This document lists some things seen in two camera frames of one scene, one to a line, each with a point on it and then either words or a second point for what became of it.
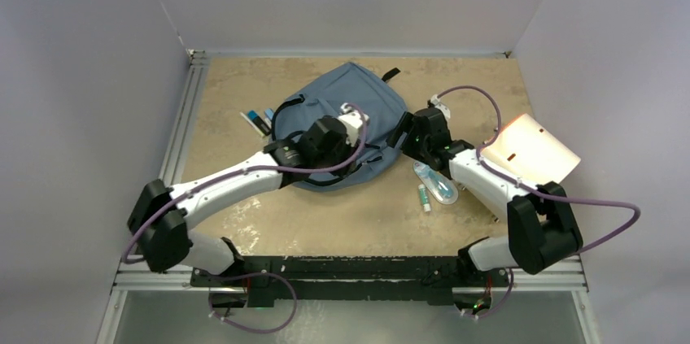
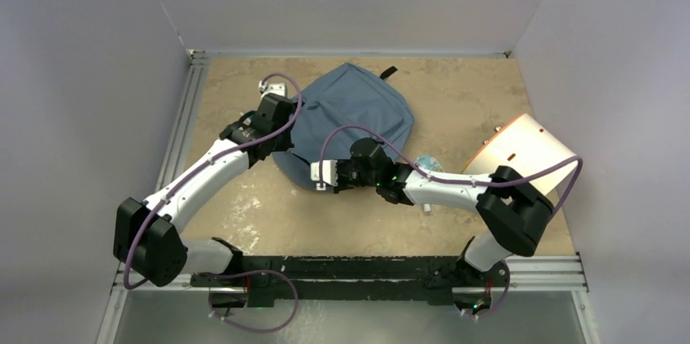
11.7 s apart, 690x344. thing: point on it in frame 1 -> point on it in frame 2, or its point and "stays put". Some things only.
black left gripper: [349, 152] -> [284, 142]
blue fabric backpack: [347, 83] stays put
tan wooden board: [525, 147] stays put
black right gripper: [407, 124] -> [341, 187]
